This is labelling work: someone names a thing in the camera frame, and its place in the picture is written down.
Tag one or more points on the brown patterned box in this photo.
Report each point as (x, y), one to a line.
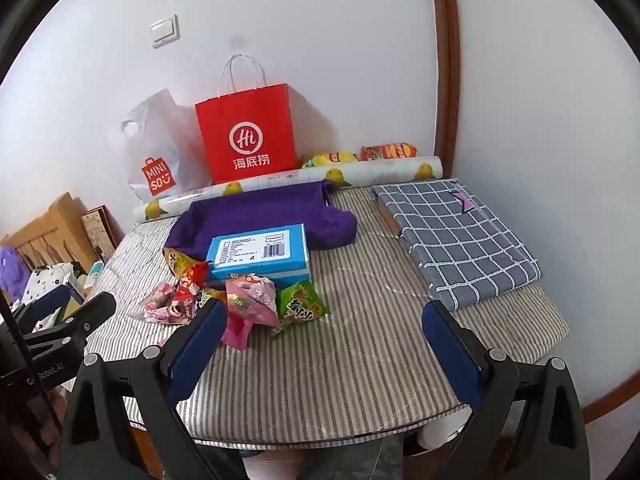
(103, 232)

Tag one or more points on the green snack packet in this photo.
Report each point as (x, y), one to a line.
(298, 303)

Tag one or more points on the pink Hi snack packet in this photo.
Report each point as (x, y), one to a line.
(251, 300)

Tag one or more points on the rolled lemon print mat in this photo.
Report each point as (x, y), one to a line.
(347, 175)

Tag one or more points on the pink white floral packet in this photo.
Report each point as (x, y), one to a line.
(167, 304)

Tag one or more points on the yellow snack packet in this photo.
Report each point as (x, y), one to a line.
(178, 263)

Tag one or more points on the red Haidilao paper bag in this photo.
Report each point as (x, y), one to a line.
(247, 133)

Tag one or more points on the white Miniso plastic bag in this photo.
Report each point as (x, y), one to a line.
(160, 147)

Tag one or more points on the brown door frame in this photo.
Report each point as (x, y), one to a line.
(448, 82)

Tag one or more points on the wooden chair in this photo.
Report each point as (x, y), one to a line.
(57, 236)

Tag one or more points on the yellow chips bag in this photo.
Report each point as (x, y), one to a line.
(329, 159)

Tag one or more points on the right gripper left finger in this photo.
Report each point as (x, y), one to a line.
(188, 350)

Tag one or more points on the red snack packet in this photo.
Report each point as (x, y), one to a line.
(190, 283)

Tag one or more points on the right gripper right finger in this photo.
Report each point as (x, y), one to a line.
(459, 353)

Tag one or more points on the grey checked folded cloth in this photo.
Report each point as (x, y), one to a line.
(464, 252)

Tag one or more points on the white wall switch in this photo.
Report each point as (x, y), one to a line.
(164, 31)

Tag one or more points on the striped mattress pad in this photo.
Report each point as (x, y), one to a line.
(359, 373)

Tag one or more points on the orange red chips bag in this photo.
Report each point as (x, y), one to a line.
(388, 151)

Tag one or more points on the blue tissue pack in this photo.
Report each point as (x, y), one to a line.
(280, 254)

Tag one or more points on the purple towel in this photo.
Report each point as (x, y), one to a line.
(326, 227)

